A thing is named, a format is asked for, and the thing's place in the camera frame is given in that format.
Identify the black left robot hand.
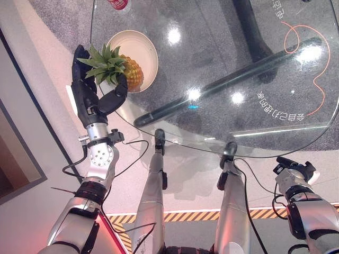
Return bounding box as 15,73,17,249
65,44,129,129

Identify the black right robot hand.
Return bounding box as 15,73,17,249
307,170,320,185

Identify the toy pineapple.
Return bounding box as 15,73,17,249
77,43,145,93

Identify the cream round plate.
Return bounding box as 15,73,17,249
104,30,159,94

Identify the silver right robot leg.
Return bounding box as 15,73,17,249
213,141,251,254

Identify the silver robot leg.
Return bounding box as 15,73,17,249
213,141,251,254
131,129,168,254

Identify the red and white can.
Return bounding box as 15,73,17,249
106,0,132,11

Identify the silver left robot leg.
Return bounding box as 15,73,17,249
131,129,168,254

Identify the round glass table top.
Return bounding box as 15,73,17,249
90,0,339,159

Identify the black table base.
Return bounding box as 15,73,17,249
133,0,323,128

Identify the yellow black hazard tape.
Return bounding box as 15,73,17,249
106,204,339,254

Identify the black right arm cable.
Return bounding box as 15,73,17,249
234,158,289,254

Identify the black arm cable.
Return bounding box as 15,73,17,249
62,140,157,254
234,158,289,254

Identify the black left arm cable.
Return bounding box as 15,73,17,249
62,140,157,254

